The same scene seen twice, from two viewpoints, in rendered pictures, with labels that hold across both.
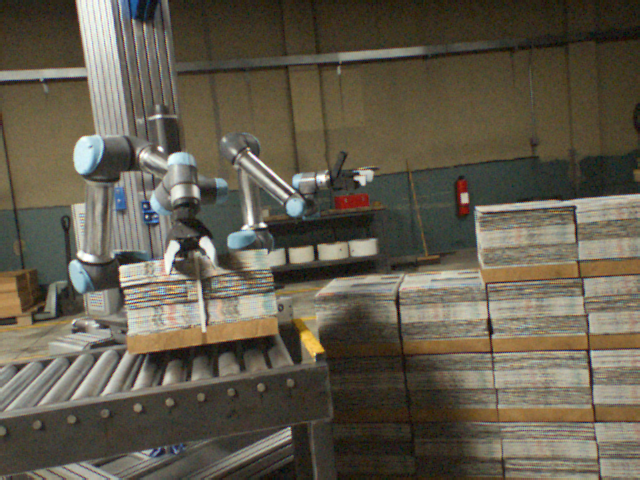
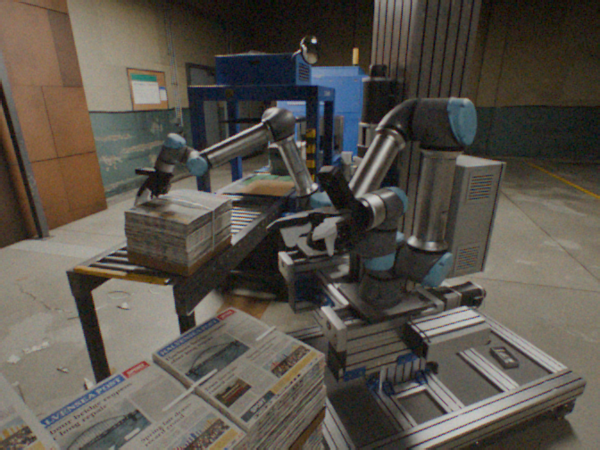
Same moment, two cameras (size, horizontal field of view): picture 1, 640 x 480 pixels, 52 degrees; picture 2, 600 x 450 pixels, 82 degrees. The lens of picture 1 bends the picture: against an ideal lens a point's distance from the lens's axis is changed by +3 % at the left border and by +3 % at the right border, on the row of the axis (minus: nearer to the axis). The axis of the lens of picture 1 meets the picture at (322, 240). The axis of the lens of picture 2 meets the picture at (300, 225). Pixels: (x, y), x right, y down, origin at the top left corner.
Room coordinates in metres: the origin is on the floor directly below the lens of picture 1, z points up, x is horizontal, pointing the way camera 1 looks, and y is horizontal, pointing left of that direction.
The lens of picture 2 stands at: (2.81, -0.74, 1.46)
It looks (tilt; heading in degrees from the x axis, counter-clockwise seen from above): 20 degrees down; 115
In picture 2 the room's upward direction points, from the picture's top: straight up
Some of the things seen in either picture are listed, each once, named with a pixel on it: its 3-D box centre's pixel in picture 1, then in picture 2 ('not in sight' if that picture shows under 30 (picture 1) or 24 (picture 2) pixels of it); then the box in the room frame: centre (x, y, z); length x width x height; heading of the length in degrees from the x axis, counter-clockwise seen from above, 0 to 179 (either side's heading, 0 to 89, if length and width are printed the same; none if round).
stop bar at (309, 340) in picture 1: (307, 336); (120, 275); (1.67, 0.07, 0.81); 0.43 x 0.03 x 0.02; 9
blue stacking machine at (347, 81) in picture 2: not in sight; (332, 129); (1.01, 4.41, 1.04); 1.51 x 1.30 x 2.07; 99
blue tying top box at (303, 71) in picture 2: not in sight; (265, 72); (1.41, 1.72, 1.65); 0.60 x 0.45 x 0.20; 9
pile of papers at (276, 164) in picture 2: not in sight; (288, 157); (1.31, 2.29, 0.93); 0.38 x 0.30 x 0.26; 99
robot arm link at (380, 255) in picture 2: (308, 206); (373, 244); (2.65, 0.04, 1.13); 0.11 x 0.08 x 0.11; 161
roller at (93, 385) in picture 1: (96, 380); not in sight; (1.59, 0.60, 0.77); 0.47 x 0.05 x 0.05; 9
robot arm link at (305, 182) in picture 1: (307, 182); (383, 206); (2.67, 0.04, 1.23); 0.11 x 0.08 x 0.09; 70
